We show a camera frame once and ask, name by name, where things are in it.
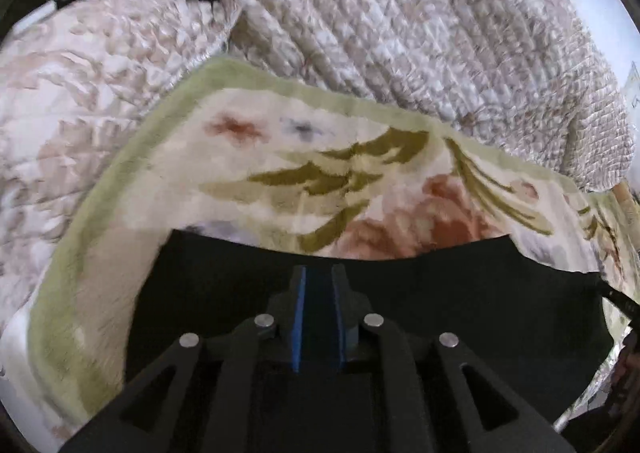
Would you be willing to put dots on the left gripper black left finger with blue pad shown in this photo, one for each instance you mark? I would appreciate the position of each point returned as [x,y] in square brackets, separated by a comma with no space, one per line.
[196,396]

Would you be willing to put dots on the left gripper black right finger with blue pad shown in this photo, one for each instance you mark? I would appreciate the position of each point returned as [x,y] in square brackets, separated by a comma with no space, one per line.
[424,396]

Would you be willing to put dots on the black pants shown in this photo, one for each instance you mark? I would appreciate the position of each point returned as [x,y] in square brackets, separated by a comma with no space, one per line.
[540,330]

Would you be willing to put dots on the operator right hand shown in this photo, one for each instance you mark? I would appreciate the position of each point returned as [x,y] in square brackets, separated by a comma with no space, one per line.
[624,392]

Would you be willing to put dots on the floral green-bordered fleece blanket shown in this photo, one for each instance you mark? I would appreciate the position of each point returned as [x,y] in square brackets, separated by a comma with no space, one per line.
[270,162]

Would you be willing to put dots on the quilted beige floral comforter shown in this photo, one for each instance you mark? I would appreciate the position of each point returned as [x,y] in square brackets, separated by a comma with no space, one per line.
[521,76]

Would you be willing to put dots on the white wall paper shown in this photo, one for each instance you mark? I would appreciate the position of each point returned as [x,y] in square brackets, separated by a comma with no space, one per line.
[631,87]

